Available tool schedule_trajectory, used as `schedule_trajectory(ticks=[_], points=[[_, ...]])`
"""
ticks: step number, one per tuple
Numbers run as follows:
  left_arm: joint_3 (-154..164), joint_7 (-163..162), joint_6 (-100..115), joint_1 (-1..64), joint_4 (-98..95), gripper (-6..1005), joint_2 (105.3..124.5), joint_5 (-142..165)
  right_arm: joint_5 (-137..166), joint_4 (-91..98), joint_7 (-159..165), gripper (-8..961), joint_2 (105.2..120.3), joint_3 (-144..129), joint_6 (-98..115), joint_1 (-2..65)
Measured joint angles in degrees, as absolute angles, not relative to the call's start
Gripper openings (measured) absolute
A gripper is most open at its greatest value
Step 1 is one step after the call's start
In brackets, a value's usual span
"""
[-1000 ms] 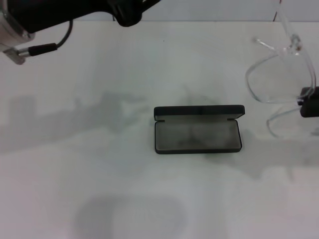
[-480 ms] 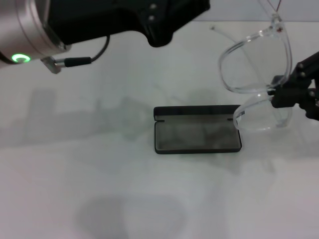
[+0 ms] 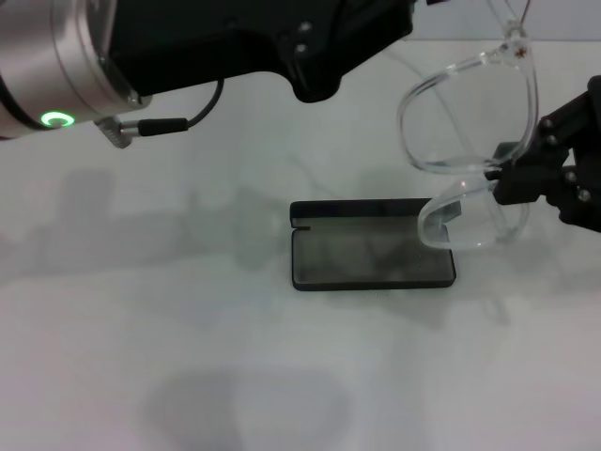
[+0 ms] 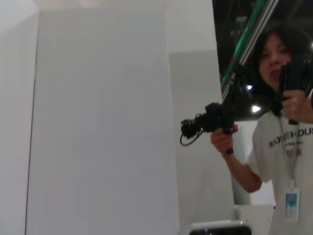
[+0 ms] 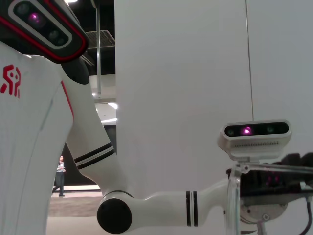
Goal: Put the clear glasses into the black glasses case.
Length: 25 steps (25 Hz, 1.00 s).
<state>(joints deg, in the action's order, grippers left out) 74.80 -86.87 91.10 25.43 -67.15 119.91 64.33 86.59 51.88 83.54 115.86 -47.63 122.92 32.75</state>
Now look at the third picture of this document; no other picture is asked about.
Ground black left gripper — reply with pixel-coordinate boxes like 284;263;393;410
100;0;415;104

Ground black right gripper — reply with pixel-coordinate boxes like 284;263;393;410
483;73;601;232

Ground clear plastic glasses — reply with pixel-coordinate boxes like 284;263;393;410
375;0;539;250

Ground black glasses case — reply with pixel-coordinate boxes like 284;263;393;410
289;196;457;292

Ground left arm grey cable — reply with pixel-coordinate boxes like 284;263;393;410
93;77;225;150

